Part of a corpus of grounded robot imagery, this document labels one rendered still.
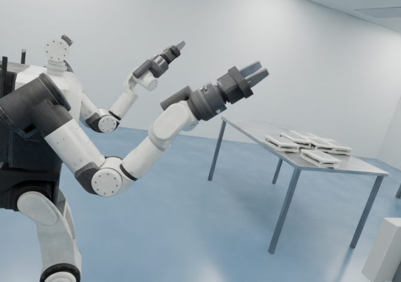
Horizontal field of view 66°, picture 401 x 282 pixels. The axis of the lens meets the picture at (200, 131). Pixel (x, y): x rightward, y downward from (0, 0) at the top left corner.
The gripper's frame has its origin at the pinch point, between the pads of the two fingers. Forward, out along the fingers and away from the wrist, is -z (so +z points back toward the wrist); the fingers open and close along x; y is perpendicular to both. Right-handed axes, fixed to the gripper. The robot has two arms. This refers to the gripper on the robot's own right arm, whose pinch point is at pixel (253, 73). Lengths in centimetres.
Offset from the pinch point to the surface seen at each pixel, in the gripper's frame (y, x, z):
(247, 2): 148, 476, -107
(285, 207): 180, 92, 15
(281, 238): 233, 102, 35
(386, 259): 94, -15, -11
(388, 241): 87, -13, -15
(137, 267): 122, 63, 125
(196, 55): 166, 444, 18
